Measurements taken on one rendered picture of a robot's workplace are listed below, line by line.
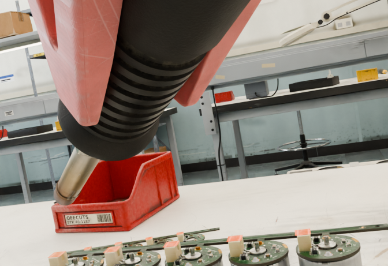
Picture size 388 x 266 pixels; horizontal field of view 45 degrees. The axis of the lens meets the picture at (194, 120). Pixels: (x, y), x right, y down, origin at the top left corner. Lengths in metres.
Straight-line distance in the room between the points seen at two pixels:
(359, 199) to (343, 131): 4.12
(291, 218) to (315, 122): 4.15
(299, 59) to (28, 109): 1.61
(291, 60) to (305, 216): 2.01
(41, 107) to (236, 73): 1.19
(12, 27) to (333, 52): 1.87
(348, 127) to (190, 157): 1.58
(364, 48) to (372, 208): 2.02
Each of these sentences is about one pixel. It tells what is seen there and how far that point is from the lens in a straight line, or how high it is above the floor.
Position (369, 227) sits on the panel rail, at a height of 0.81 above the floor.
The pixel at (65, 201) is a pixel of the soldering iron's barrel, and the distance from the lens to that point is 0.17.
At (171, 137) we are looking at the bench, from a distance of 3.28.
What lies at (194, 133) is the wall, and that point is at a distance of 4.76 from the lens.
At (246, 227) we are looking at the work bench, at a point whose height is 0.75.
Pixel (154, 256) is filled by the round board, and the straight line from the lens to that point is 0.22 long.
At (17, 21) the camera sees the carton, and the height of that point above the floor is 1.46.
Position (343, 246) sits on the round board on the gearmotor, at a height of 0.81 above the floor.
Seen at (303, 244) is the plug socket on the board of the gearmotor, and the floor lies 0.82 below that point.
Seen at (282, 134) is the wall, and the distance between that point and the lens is 4.61.
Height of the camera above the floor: 0.88
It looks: 4 degrees down
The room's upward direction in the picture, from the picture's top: 10 degrees counter-clockwise
